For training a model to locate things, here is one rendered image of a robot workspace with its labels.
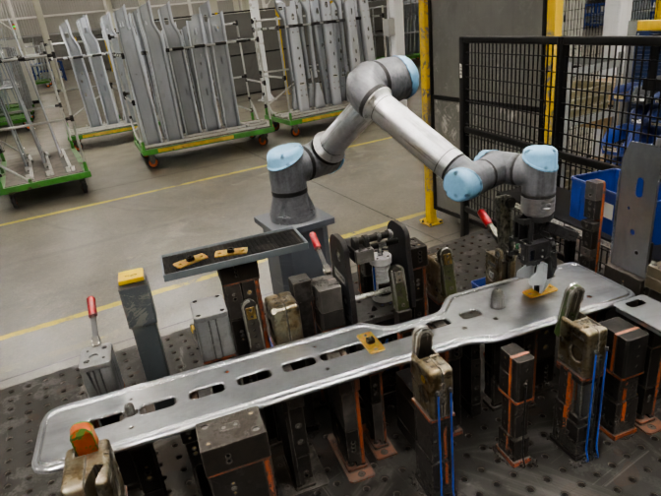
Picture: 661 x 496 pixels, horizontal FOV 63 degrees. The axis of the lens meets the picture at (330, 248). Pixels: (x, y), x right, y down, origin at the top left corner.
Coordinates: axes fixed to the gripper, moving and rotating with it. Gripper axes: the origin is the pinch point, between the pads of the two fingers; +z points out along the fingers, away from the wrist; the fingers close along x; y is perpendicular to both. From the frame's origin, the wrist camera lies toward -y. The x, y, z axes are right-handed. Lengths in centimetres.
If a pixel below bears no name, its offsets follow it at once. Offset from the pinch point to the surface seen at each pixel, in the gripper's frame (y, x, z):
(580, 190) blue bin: -36.4, -27.4, -10.6
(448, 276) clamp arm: 17.8, -14.1, -1.2
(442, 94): -127, -265, -4
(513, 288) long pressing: 3.8, -5.2, 2.3
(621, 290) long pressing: -17.3, 8.5, 2.2
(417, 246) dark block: 24.0, -18.8, -9.5
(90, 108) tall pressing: 166, -957, 43
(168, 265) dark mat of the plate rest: 86, -34, -13
